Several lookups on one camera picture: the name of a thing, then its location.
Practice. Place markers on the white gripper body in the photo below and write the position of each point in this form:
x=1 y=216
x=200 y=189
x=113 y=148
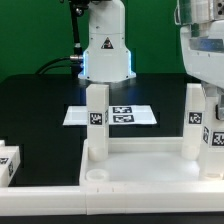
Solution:
x=203 y=56

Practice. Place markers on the white desk top tray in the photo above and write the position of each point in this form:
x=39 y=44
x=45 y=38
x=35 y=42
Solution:
x=144 y=160

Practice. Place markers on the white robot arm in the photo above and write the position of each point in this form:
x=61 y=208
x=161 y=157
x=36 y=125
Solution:
x=201 y=25

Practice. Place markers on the white paper marker sheet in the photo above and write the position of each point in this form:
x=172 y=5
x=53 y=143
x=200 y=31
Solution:
x=118 y=115

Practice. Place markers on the white L-shaped fence wall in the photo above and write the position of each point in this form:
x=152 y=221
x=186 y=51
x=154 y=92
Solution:
x=107 y=199

